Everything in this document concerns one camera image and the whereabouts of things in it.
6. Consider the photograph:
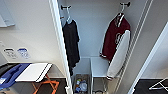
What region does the white wardrobe door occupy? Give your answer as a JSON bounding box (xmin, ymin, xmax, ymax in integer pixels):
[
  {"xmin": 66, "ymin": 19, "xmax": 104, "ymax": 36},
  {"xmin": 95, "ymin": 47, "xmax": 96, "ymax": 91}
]
[
  {"xmin": 47, "ymin": 0, "xmax": 75, "ymax": 94},
  {"xmin": 127, "ymin": 23, "xmax": 168, "ymax": 94}
]

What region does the wire basket with bottles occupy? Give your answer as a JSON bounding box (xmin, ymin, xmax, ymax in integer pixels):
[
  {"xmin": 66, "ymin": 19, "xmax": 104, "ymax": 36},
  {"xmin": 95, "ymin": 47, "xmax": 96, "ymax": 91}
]
[{"xmin": 72, "ymin": 73, "xmax": 92, "ymax": 94}]

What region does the empty wire basket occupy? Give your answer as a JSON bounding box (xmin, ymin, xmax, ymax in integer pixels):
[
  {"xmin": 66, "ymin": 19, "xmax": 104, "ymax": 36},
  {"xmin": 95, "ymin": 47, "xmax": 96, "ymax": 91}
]
[{"xmin": 92, "ymin": 77, "xmax": 109, "ymax": 94}]

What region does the black hanging bracket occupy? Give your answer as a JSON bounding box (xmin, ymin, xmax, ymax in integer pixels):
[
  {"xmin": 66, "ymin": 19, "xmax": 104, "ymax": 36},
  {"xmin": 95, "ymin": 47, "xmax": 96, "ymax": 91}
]
[
  {"xmin": 60, "ymin": 4, "xmax": 72, "ymax": 10},
  {"xmin": 119, "ymin": 1, "xmax": 132, "ymax": 8}
]

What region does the white board with black edge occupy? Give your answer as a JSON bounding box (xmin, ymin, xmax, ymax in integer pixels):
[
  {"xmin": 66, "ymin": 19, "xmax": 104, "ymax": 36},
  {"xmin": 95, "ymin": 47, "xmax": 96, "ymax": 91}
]
[{"xmin": 14, "ymin": 62, "xmax": 54, "ymax": 83}]

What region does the white drying rack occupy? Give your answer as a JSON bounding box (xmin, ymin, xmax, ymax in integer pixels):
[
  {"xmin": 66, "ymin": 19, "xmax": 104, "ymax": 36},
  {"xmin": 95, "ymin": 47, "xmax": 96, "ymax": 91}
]
[{"xmin": 148, "ymin": 77, "xmax": 168, "ymax": 92}]

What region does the white wardrobe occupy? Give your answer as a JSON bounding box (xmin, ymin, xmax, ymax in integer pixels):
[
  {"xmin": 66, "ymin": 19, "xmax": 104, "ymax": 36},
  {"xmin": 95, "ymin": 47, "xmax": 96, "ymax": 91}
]
[{"xmin": 54, "ymin": 0, "xmax": 158, "ymax": 94}]

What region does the black t-shirt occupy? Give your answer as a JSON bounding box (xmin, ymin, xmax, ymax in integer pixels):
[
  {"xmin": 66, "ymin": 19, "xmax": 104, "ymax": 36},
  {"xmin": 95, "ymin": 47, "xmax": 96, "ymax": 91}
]
[{"xmin": 62, "ymin": 19, "xmax": 82, "ymax": 77}]

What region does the white wall sign dark print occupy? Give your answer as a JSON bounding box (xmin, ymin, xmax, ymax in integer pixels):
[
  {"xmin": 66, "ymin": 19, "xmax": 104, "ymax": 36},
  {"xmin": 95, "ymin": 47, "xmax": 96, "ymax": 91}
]
[{"xmin": 3, "ymin": 48, "xmax": 18, "ymax": 60}]

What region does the white inner shelf unit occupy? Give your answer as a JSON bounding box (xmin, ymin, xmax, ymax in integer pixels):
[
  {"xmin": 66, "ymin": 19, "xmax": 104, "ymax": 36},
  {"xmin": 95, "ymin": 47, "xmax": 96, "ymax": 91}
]
[{"xmin": 89, "ymin": 56, "xmax": 122, "ymax": 94}]

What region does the blue and white wall sign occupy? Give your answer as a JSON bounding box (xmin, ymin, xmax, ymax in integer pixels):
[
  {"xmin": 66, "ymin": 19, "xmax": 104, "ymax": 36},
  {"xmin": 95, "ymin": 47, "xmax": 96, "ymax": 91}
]
[{"xmin": 17, "ymin": 47, "xmax": 32, "ymax": 60}]

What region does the white jug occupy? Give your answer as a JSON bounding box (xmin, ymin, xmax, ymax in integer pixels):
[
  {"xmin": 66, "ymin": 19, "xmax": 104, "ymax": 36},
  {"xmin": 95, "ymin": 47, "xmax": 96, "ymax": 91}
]
[{"xmin": 79, "ymin": 82, "xmax": 89, "ymax": 93}]

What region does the orange folding stand frame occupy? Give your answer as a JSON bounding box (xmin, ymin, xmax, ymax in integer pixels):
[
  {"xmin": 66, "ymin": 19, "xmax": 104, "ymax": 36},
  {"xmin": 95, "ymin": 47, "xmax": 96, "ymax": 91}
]
[{"xmin": 30, "ymin": 74, "xmax": 61, "ymax": 94}]

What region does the blue bottle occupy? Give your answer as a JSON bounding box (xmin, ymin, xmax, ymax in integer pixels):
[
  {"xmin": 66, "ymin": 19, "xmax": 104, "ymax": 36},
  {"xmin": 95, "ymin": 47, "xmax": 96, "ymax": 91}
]
[{"xmin": 75, "ymin": 78, "xmax": 82, "ymax": 94}]

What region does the white clothes hanger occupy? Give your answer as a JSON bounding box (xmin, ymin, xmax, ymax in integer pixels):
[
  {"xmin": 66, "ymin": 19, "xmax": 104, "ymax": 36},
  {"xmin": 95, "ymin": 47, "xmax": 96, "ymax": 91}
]
[
  {"xmin": 61, "ymin": 6, "xmax": 77, "ymax": 28},
  {"xmin": 114, "ymin": 3, "xmax": 129, "ymax": 26}
]

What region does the red jacket with white sleeves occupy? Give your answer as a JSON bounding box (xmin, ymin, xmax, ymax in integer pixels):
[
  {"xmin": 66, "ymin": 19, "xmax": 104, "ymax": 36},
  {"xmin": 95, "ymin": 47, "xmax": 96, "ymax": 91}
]
[{"xmin": 99, "ymin": 13, "xmax": 133, "ymax": 81}]

